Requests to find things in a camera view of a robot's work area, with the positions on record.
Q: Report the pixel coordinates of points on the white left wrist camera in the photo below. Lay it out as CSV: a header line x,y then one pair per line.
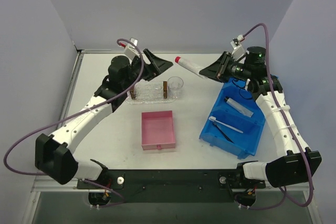
x,y
130,51

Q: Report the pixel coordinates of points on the clear textured glass tray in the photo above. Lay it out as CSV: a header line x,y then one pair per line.
x,y
149,93

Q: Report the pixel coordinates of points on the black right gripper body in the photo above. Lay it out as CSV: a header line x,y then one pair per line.
x,y
224,67

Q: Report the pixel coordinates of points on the pink plastic drawer box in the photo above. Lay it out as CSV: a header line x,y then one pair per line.
x,y
157,130

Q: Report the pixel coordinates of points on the brown wooden holder block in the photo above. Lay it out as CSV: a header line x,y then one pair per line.
x,y
133,93
165,90

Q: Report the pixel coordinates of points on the white toothbrush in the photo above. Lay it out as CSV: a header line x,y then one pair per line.
x,y
213,119

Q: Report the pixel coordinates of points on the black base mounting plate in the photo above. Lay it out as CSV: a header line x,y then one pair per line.
x,y
167,194

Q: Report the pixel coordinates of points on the aluminium frame rail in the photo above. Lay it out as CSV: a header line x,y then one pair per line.
x,y
288,186

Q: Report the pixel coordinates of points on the black toothbrush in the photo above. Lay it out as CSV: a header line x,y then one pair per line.
x,y
223,134

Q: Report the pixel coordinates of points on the black-capped toothpaste tube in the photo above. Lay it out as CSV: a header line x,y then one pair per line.
x,y
238,107

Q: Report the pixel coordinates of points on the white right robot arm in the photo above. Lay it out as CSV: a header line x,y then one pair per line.
x,y
296,163

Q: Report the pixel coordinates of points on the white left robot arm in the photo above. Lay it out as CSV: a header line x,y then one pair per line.
x,y
54,152

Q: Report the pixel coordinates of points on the red-capped toothpaste tube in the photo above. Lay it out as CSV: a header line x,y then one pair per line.
x,y
190,66

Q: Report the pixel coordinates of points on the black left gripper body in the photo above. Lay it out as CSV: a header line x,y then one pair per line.
x,y
147,64

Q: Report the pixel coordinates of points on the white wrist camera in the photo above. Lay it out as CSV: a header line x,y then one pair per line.
x,y
238,50
130,51

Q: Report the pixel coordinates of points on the blue plastic bin organizer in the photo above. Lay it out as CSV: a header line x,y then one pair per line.
x,y
245,144

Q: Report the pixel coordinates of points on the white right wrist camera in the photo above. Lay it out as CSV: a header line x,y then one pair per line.
x,y
238,50

